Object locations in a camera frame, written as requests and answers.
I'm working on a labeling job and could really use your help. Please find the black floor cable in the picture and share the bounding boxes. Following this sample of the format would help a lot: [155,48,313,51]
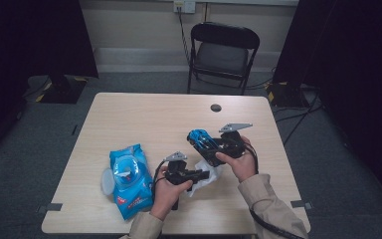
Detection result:
[274,103,324,123]
[247,68,277,91]
[282,91,321,147]

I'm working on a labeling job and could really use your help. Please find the blue toy car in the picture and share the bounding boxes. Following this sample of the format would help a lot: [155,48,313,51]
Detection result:
[186,128,221,154]

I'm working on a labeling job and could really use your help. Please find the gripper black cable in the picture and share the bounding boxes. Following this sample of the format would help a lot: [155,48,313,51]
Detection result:
[151,159,170,197]
[243,141,305,239]

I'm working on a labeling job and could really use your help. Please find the person's left hand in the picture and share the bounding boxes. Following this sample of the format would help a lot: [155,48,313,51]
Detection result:
[149,165,193,222]

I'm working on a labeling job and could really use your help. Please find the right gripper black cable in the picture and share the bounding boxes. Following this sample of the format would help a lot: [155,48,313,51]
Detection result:
[243,141,305,239]

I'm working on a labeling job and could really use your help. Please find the black curtain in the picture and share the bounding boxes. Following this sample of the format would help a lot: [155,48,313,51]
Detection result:
[273,0,382,210]
[0,0,99,167]

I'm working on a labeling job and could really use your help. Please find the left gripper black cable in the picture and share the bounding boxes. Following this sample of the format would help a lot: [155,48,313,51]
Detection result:
[151,159,170,197]

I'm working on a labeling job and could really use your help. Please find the grey tape strip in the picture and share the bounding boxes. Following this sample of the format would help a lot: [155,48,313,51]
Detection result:
[36,202,64,214]
[290,199,313,211]

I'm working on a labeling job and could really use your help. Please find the black folding chair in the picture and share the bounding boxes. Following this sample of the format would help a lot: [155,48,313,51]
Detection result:
[186,21,262,97]

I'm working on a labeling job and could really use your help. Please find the white wet wipe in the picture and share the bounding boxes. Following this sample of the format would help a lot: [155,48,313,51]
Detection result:
[187,158,223,198]

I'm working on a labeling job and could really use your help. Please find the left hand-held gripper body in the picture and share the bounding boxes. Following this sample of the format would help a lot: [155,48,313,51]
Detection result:
[163,151,194,186]

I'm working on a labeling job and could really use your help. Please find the black power cable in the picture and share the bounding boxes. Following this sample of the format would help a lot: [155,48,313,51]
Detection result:
[177,7,193,68]

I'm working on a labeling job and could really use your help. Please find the white wall outlet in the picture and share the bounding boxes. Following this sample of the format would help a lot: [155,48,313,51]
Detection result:
[173,0,197,15]

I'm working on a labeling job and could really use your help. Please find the person's right hand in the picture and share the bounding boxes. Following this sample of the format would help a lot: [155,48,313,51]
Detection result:
[214,135,258,183]

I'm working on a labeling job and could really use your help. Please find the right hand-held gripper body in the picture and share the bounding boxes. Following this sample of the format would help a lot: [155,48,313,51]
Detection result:
[218,122,254,159]

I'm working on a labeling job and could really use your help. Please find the blue wet wipes pack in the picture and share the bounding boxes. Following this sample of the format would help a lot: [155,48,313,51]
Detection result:
[99,142,155,221]

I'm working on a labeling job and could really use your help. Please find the black stand base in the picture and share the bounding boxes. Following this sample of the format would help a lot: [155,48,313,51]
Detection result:
[266,81,311,109]
[39,74,89,105]

